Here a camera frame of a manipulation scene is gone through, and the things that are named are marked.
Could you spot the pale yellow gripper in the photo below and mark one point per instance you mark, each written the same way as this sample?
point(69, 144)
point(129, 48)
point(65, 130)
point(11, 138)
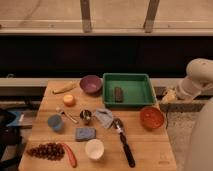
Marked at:
point(169, 96)

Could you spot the red bowl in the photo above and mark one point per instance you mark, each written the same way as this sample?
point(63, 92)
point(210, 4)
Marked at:
point(151, 117)

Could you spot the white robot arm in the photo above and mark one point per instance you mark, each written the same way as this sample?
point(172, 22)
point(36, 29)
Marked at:
point(199, 78)

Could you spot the purple bowl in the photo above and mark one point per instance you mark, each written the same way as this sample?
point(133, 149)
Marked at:
point(90, 84)

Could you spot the green plastic tray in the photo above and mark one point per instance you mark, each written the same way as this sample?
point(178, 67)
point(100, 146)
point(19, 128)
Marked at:
point(137, 90)

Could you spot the brown block in tray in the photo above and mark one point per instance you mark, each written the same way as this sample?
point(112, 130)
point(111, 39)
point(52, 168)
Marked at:
point(118, 92)

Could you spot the grey blue cloth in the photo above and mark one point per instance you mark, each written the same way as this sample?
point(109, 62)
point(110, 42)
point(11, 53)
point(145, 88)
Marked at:
point(105, 117)

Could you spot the small metal cup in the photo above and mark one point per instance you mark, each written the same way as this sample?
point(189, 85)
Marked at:
point(86, 116)

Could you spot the blue sponge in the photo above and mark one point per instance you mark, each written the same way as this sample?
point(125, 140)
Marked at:
point(85, 134)

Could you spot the small orange yellow cup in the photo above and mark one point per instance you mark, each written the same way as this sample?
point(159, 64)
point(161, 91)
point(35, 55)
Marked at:
point(69, 100)

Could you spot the metal spoon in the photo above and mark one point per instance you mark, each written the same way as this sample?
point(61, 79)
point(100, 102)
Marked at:
point(62, 112)

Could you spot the blue cup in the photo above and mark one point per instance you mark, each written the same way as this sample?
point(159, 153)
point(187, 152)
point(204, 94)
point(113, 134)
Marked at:
point(55, 122)

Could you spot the bunch of dark grapes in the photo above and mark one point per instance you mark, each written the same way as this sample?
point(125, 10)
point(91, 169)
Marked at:
point(49, 151)

